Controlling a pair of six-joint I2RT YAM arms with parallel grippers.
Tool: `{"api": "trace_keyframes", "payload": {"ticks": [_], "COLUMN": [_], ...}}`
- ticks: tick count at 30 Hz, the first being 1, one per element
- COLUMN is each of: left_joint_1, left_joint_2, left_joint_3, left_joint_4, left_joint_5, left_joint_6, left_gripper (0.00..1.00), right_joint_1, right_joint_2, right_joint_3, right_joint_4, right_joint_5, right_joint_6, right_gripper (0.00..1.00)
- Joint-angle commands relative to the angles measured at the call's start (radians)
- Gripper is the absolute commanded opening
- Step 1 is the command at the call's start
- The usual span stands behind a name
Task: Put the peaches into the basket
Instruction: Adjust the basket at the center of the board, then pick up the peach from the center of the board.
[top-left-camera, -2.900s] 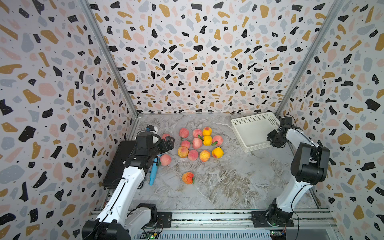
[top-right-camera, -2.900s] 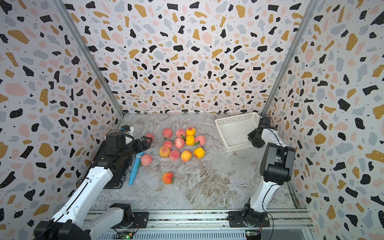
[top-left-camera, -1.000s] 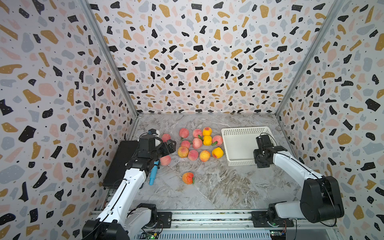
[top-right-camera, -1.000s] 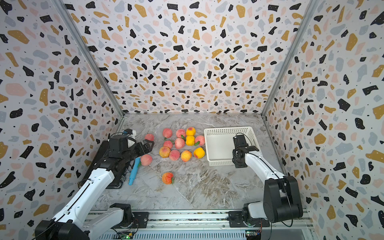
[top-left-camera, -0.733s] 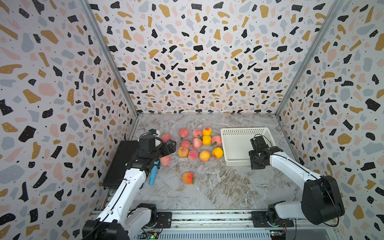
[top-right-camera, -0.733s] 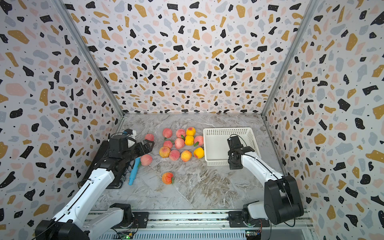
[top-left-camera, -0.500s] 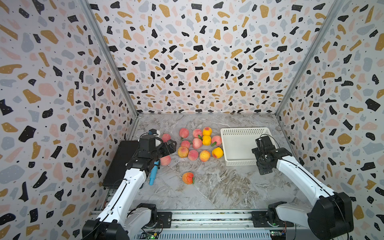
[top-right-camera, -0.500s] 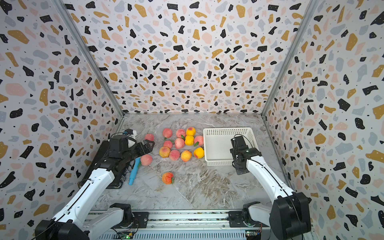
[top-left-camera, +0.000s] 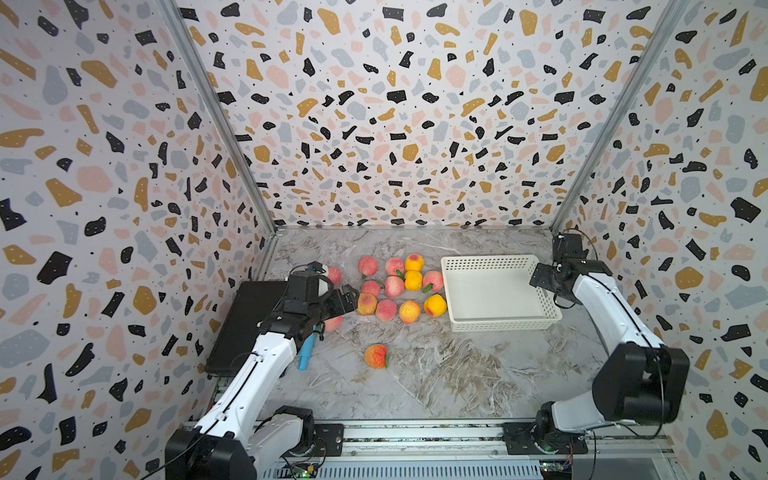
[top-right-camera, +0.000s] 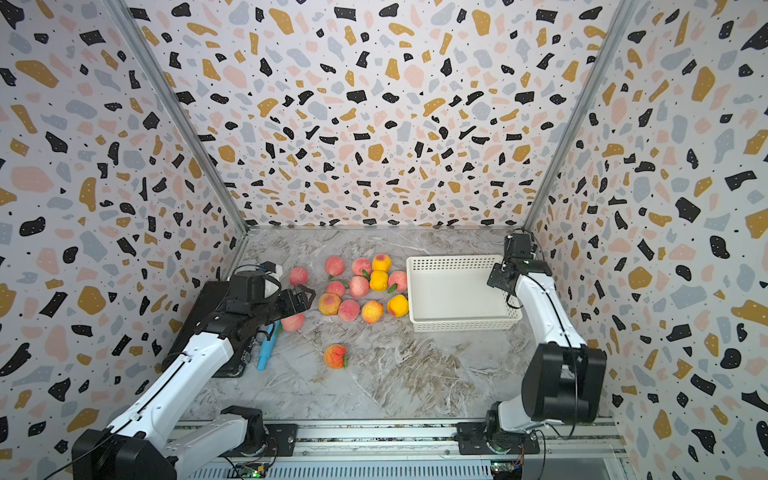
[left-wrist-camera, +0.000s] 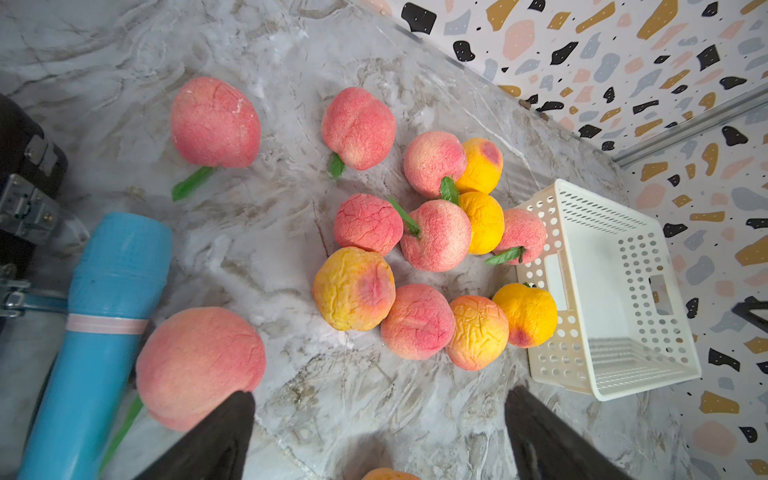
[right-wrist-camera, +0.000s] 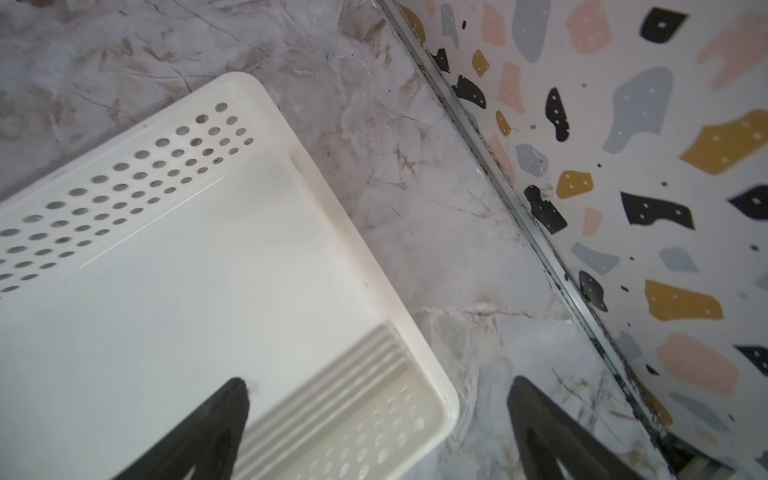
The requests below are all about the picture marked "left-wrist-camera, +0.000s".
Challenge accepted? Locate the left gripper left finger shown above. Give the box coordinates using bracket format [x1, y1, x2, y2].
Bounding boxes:
[138, 391, 255, 479]

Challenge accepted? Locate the white perforated plastic basket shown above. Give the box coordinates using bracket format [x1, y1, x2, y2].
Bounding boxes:
[516, 179, 702, 401]

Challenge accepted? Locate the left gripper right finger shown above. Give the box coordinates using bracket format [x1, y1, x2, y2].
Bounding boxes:
[504, 386, 629, 480]

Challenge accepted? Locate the right aluminium corner post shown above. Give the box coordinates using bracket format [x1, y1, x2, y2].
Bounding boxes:
[612, 82, 767, 168]

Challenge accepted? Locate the yellow peach back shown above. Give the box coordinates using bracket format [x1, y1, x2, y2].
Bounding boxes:
[456, 138, 504, 194]

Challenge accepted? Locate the black case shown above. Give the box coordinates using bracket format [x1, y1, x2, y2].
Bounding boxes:
[1, 95, 69, 321]

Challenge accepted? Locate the orange pink peach front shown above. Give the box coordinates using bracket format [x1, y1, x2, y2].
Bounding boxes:
[446, 295, 509, 371]

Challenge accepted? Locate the blue cylindrical tube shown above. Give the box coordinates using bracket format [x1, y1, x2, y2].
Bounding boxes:
[18, 213, 172, 479]

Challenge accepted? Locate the orange red lone peach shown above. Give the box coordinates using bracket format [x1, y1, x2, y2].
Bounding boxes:
[362, 467, 420, 480]

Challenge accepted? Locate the yellow pink peach front left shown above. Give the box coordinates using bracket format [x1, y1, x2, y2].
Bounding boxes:
[312, 247, 396, 331]

